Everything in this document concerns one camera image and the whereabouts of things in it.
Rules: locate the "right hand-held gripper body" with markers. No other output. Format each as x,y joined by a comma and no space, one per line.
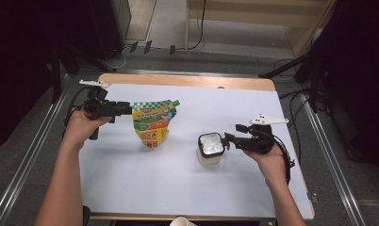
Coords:
256,141

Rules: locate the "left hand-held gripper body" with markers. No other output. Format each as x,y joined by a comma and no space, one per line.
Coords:
99,105

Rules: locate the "yellow green spout pouch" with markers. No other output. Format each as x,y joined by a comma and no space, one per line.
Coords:
153,122

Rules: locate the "person's right hand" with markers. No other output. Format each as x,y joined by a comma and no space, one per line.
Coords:
269,166

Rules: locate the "person's left hand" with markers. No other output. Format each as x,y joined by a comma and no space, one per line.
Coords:
77,128

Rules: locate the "black metal stand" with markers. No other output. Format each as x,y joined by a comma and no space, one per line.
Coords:
56,75
288,64

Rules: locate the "wooden table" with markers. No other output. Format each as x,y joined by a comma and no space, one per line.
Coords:
178,80

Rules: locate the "black tape strip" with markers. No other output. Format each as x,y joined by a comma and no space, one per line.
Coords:
172,49
134,46
147,46

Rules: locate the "black cabinet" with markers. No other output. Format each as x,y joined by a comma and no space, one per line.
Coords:
109,25

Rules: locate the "white paper sheet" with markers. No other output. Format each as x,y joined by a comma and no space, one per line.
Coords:
165,188

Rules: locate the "dark curtain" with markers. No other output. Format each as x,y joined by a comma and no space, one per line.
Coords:
18,62
360,78

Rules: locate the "metal floor rail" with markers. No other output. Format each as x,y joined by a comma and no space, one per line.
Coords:
21,175
165,72
332,157

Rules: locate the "light wooden frame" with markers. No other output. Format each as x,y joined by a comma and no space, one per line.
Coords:
187,25

